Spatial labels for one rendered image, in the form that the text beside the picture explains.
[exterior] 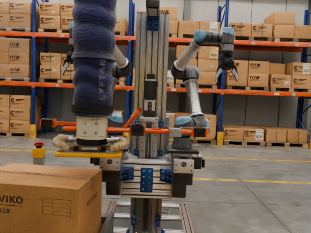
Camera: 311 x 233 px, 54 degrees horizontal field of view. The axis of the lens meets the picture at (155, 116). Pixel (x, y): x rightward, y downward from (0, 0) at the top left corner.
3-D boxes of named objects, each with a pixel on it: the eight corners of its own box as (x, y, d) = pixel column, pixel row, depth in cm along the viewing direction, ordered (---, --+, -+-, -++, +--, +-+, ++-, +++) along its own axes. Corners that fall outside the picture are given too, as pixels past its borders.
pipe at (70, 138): (55, 149, 156) (55, 138, 155) (65, 141, 181) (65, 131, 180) (122, 150, 159) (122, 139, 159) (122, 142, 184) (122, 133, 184)
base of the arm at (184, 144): (171, 145, 229) (171, 132, 228) (190, 146, 229) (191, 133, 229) (171, 149, 214) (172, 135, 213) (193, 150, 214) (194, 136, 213)
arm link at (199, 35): (162, 69, 235) (196, 24, 198) (174, 70, 240) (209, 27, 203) (166, 82, 230) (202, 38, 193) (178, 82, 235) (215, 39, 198)
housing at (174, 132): (169, 137, 171) (169, 128, 170) (167, 135, 177) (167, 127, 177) (181, 137, 171) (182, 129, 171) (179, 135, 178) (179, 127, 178)
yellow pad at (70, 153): (54, 157, 154) (54, 147, 154) (58, 153, 164) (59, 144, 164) (121, 158, 158) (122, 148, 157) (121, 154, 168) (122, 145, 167)
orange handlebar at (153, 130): (41, 131, 164) (41, 125, 163) (53, 125, 193) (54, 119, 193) (209, 136, 173) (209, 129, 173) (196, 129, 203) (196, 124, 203)
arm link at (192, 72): (186, 135, 227) (175, 68, 240) (202, 134, 235) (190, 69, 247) (195, 131, 217) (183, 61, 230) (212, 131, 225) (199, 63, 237)
